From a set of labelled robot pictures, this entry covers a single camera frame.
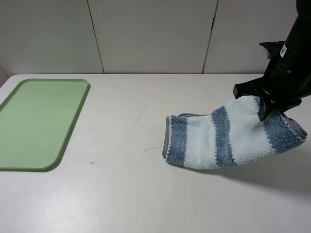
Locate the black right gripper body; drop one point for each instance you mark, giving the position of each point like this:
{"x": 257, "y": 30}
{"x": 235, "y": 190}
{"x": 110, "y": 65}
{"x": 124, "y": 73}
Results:
{"x": 285, "y": 85}

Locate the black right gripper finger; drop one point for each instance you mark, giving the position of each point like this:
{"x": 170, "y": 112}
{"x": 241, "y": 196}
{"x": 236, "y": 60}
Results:
{"x": 266, "y": 106}
{"x": 249, "y": 88}

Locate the blue white striped towel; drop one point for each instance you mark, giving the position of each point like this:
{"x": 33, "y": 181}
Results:
{"x": 231, "y": 135}

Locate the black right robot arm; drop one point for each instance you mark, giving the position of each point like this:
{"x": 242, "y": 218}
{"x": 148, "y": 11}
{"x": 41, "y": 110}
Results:
{"x": 295, "y": 52}

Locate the green plastic tray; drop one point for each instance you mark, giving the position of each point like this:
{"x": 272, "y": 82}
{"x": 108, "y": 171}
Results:
{"x": 36, "y": 122}

